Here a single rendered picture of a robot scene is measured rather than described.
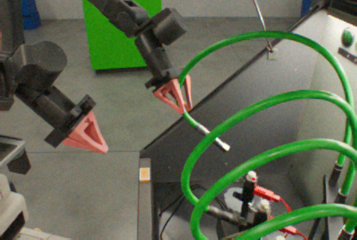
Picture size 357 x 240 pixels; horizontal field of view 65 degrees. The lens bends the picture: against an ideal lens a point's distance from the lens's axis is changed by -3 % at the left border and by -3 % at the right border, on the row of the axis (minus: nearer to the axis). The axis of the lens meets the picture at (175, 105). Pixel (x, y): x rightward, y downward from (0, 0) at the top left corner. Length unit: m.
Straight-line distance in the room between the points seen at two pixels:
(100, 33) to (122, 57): 0.41
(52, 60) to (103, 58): 3.43
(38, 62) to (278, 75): 0.67
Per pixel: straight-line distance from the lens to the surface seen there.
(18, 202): 1.18
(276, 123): 1.00
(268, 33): 0.57
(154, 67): 0.66
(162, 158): 0.99
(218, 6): 7.08
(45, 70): 0.47
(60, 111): 0.53
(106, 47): 3.85
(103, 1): 0.72
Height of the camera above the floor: 1.58
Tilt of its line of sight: 30 degrees down
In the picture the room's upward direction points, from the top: straight up
